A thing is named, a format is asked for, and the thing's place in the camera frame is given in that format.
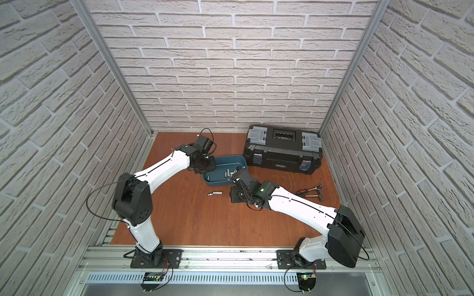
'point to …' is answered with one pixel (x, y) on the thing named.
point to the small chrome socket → (210, 194)
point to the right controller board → (307, 281)
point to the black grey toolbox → (284, 148)
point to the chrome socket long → (217, 192)
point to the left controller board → (151, 280)
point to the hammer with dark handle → (319, 195)
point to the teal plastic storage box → (226, 167)
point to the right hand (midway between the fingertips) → (234, 193)
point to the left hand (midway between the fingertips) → (216, 165)
